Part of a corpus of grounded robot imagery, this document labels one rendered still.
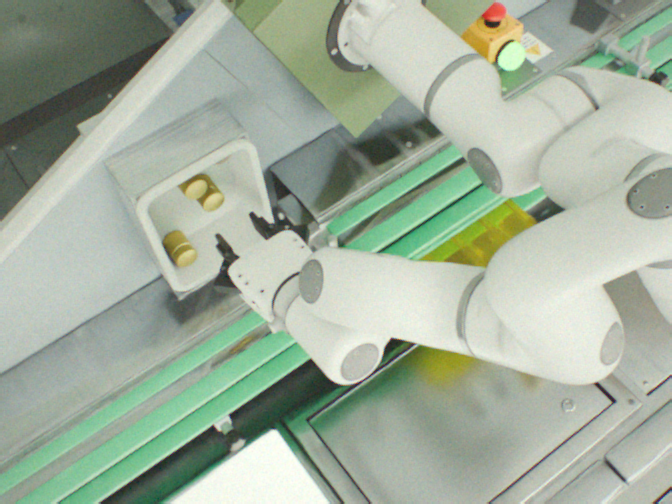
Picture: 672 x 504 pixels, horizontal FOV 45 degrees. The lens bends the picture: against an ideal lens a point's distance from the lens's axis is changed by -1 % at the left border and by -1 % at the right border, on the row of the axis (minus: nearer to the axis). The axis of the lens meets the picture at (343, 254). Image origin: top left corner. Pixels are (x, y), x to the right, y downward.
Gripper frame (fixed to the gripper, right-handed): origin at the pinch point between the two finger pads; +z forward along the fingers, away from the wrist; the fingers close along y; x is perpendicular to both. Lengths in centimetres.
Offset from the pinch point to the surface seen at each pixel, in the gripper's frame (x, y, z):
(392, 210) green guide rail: -10.3, 21.7, -0.9
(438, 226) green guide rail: -18.1, 28.2, -1.5
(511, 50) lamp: -2, 52, 5
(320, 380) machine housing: -39.1, 2.2, 3.9
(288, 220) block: -6.8, 8.3, 5.8
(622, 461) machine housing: -47, 31, -36
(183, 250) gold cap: -3.7, -6.8, 9.0
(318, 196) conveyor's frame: -6.0, 13.9, 5.8
